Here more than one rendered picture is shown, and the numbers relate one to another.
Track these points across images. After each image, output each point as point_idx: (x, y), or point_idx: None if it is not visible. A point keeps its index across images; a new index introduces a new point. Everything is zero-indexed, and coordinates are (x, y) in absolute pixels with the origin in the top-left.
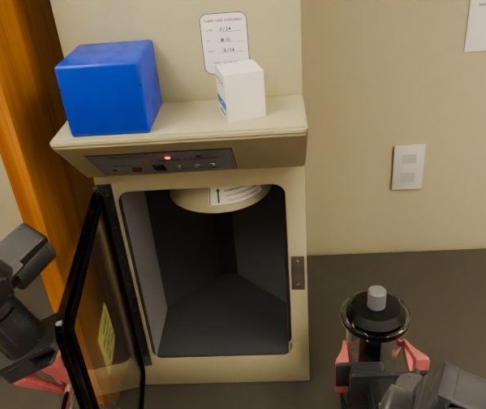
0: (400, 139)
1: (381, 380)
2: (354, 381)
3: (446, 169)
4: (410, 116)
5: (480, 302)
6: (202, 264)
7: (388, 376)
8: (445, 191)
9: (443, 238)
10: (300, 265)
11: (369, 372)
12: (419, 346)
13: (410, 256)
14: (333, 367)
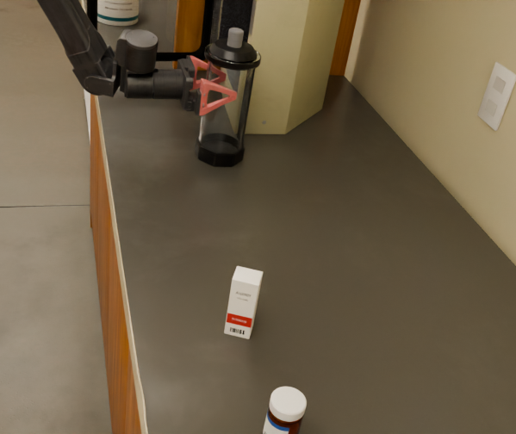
0: (504, 58)
1: (178, 69)
2: (177, 65)
3: None
4: None
5: (390, 229)
6: None
7: (182, 71)
8: (512, 153)
9: (491, 214)
10: (253, 9)
11: (183, 63)
12: (303, 186)
13: (444, 196)
14: (258, 144)
